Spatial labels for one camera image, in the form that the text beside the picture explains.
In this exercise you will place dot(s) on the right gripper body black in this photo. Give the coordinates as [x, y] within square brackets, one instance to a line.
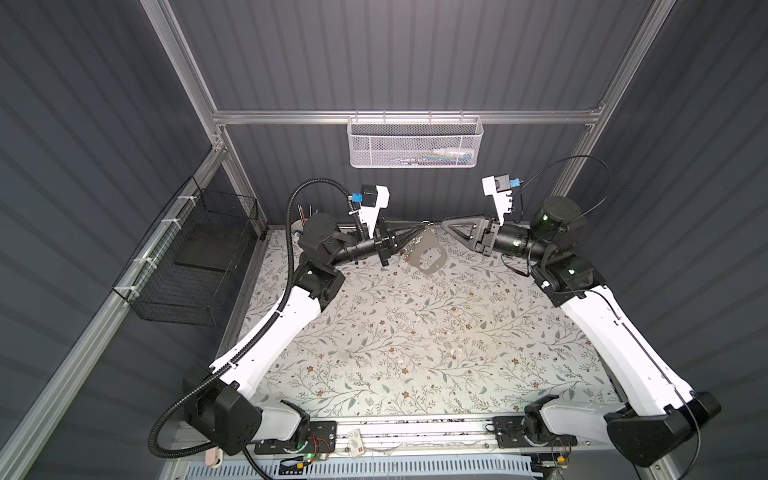
[486, 244]

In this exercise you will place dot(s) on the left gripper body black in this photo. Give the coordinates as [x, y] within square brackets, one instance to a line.
[380, 245]

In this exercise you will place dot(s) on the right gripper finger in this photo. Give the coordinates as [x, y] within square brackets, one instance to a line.
[466, 221]
[465, 234]

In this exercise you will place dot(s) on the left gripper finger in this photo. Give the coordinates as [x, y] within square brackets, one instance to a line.
[395, 225]
[403, 237]

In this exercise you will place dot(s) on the silver metal key holder plate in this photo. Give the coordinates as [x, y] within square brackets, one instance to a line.
[426, 253]

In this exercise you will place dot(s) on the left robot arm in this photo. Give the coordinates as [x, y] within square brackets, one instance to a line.
[228, 412]

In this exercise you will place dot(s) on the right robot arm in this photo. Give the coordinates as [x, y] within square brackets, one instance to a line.
[657, 411]

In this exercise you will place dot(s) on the pens in mug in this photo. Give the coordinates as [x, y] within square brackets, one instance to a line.
[307, 212]

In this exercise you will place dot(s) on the white mug pen holder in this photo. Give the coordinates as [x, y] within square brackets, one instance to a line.
[297, 227]

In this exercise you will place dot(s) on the small white tag device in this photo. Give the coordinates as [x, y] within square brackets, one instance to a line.
[355, 445]

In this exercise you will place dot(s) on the pink white small device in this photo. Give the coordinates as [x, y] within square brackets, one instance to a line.
[213, 458]

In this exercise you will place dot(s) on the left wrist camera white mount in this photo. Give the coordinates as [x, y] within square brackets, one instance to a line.
[367, 204]

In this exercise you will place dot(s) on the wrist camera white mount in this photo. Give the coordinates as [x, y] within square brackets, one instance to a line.
[501, 189]
[367, 204]

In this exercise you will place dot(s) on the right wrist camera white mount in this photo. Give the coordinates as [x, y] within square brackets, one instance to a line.
[501, 189]

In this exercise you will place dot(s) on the white wire mesh basket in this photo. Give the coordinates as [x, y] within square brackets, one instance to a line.
[426, 142]

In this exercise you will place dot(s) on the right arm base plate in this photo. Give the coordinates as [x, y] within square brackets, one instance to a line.
[518, 431]

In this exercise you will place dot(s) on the black wire basket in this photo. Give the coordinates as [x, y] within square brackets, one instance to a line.
[191, 271]

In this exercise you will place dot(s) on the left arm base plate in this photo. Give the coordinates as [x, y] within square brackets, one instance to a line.
[316, 437]

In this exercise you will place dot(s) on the white ribbed cable duct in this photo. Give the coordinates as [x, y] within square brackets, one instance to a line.
[402, 467]

